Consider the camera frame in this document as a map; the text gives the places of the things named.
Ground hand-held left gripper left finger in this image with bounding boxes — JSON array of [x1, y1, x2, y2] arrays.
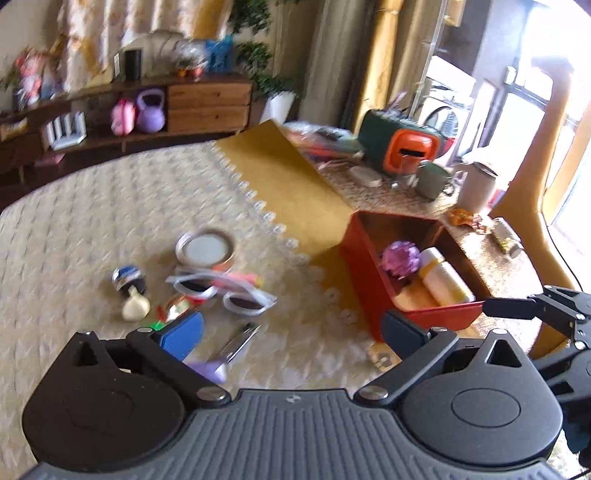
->
[[65, 310, 232, 408]]

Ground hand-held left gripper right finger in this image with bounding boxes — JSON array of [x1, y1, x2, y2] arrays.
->
[[353, 309, 533, 409]]

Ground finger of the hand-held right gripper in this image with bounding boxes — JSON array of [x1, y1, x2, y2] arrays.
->
[[481, 295, 546, 320]]

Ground cream garlic toy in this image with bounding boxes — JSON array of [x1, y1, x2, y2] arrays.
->
[[122, 286, 151, 323]]

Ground white round sunglasses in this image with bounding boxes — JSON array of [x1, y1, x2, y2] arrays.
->
[[166, 271, 278, 317]]

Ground red metal box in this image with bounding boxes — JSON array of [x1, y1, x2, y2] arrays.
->
[[341, 210, 492, 343]]

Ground red gold toy figure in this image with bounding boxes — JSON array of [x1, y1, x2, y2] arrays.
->
[[159, 295, 195, 325]]

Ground white yellow plastic bottle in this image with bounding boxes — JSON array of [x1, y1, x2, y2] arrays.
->
[[418, 247, 476, 306]]

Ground gold glitter bottle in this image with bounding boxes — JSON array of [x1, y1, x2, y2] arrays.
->
[[490, 217, 525, 257]]

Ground purple knobbly toy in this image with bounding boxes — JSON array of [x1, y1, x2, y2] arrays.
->
[[382, 241, 422, 280]]

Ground pink eraser stick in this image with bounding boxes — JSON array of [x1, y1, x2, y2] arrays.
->
[[212, 272, 264, 289]]

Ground small blue black object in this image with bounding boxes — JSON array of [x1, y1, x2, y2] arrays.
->
[[112, 265, 147, 296]]

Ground orange snack packet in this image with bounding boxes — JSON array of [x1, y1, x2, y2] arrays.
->
[[449, 208, 495, 234]]

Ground yellow chair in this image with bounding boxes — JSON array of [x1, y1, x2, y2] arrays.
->
[[501, 83, 591, 361]]

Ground white lidded mug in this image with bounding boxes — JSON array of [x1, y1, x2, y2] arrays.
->
[[455, 161, 500, 216]]

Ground green mug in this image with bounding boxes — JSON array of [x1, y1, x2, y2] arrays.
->
[[414, 161, 456, 202]]

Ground white round coaster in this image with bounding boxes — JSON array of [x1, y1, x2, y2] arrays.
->
[[349, 165, 384, 188]]

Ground mustard yellow table runner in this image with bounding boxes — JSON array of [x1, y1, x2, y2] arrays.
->
[[215, 119, 385, 334]]

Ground green orange desk organizer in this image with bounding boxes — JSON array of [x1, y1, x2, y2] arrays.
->
[[358, 108, 458, 180]]

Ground washing machine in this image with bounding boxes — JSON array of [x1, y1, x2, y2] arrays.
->
[[418, 76, 472, 154]]

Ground stack of plastic pouches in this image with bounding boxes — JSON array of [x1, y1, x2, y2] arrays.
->
[[284, 121, 365, 163]]

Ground purple kettlebell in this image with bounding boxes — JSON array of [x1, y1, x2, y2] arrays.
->
[[135, 89, 166, 134]]

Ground pink toy case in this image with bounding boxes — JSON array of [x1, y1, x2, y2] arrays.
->
[[111, 98, 138, 136]]

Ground wooden sideboard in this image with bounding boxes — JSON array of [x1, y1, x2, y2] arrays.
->
[[0, 74, 256, 185]]

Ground white router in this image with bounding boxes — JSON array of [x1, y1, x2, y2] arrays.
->
[[41, 112, 88, 151]]

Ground white plant pot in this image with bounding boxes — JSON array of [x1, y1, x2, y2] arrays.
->
[[265, 90, 299, 125]]

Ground black cylinder speaker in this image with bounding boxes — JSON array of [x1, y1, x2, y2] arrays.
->
[[124, 47, 143, 80]]

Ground clear wrapped ornament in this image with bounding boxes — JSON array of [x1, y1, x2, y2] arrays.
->
[[173, 39, 206, 79]]

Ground blue printed box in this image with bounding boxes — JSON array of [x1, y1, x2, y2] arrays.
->
[[205, 37, 234, 73]]

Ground beige curtain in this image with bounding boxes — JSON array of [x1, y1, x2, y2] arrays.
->
[[307, 0, 444, 136]]

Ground green leafy plant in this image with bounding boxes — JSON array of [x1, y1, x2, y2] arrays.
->
[[228, 0, 302, 100]]

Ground colourful figurine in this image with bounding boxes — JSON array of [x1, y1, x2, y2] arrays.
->
[[13, 46, 62, 106]]

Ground yellow patterned curtain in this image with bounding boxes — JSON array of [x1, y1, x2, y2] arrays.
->
[[55, 0, 236, 93]]

